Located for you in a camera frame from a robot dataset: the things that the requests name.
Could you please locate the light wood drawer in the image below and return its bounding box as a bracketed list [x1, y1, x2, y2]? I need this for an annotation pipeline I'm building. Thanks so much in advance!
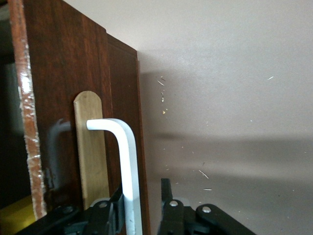
[0, 0, 113, 235]

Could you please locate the white drawer handle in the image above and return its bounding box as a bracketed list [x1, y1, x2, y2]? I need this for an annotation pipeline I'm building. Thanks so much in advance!
[86, 118, 143, 235]

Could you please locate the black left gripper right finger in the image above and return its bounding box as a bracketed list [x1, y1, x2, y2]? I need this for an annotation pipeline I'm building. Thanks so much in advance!
[157, 178, 257, 235]

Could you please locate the yellow block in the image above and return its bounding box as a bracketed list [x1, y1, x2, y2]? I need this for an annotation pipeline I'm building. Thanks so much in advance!
[0, 195, 35, 235]

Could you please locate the dark wooden cabinet box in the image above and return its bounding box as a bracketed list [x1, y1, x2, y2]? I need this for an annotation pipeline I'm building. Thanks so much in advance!
[106, 31, 152, 235]

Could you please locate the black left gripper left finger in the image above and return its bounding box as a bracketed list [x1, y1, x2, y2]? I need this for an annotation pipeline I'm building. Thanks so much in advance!
[14, 186, 126, 235]

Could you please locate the light wooden handle backing strip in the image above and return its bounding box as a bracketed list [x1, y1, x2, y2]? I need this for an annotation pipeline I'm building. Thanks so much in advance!
[73, 90, 110, 211]

